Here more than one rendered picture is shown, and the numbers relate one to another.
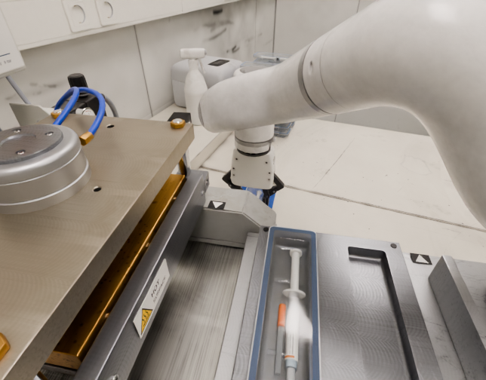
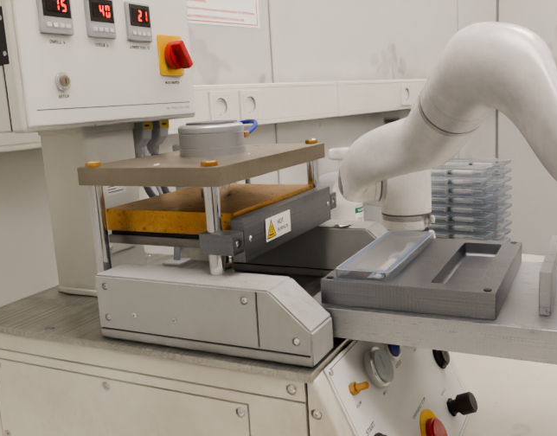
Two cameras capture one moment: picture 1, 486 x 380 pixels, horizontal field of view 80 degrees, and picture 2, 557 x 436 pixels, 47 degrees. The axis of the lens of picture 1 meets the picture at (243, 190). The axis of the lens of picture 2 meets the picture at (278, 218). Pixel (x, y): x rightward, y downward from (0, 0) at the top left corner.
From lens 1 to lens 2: 54 cm
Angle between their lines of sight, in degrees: 31
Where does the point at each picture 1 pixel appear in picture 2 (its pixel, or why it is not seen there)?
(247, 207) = (372, 228)
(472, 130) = (517, 101)
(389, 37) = (452, 51)
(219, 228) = (342, 253)
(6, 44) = (188, 95)
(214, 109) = (352, 163)
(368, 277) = (480, 262)
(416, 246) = not seen: outside the picture
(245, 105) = (382, 152)
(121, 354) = (255, 228)
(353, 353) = (433, 269)
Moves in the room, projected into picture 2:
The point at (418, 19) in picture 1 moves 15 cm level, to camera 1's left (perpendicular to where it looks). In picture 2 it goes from (465, 38) to (331, 48)
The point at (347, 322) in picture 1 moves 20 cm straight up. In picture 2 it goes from (438, 262) to (435, 64)
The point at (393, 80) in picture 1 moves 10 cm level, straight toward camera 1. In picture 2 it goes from (462, 78) to (414, 80)
